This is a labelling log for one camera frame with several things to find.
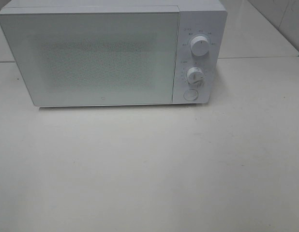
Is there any white microwave knob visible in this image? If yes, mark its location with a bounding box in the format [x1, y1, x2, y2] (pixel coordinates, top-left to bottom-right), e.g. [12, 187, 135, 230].
[190, 34, 210, 57]
[187, 67, 205, 85]

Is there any white microwave door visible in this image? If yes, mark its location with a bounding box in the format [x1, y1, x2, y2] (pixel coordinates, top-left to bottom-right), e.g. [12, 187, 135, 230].
[0, 13, 179, 107]

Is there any white microwave oven body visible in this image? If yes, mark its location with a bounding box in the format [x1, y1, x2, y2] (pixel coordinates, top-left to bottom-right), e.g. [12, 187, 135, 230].
[0, 0, 227, 107]

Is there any white adjacent table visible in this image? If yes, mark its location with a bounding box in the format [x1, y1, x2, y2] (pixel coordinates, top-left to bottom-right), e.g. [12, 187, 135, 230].
[219, 0, 299, 58]

